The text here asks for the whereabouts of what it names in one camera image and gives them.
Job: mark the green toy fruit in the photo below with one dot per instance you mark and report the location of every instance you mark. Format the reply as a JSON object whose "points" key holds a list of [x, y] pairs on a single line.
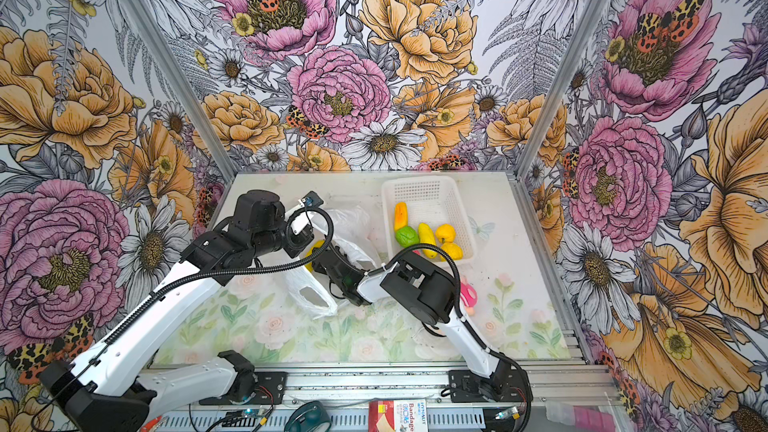
{"points": [[406, 236]]}

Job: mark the pink item in clear box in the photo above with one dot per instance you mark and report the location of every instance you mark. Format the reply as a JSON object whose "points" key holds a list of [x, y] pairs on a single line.
{"points": [[579, 416]]}

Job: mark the cartoon boy plush doll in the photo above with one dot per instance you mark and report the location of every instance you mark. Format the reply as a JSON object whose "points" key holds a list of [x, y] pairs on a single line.
{"points": [[469, 296]]}

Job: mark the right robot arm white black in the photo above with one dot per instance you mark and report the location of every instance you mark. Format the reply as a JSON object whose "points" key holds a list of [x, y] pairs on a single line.
{"points": [[431, 295]]}

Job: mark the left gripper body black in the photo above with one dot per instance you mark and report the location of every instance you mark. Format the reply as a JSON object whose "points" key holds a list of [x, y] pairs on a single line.
{"points": [[292, 243]]}

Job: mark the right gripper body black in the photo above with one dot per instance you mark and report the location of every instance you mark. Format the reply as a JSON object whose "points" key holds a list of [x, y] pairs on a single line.
{"points": [[319, 266]]}

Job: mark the yellow toy banana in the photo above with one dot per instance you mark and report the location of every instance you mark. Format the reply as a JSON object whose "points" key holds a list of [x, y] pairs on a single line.
{"points": [[317, 245], [427, 236]]}

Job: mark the small yellow toy fruit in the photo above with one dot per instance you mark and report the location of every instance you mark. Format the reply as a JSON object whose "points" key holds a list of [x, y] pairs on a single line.
{"points": [[445, 234]]}

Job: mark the translucent white plastic bag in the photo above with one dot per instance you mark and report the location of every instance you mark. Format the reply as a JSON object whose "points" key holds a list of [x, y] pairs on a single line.
{"points": [[347, 228]]}

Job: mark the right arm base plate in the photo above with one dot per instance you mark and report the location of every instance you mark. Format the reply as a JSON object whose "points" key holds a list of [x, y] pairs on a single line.
{"points": [[505, 387]]}

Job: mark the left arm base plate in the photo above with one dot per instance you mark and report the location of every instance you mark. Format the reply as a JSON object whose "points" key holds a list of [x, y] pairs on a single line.
{"points": [[265, 388]]}

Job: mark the orange toy fruit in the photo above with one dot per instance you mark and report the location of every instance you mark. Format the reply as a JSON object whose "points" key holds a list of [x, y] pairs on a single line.
{"points": [[400, 216]]}

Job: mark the red bandage box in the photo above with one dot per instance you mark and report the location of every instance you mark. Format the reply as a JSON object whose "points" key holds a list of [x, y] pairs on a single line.
{"points": [[402, 415]]}

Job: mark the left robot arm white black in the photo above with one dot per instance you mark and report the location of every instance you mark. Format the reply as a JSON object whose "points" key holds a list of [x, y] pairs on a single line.
{"points": [[105, 389]]}

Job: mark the white plastic mesh basket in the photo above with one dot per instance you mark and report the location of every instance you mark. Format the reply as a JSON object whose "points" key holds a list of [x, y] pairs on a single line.
{"points": [[431, 199]]}

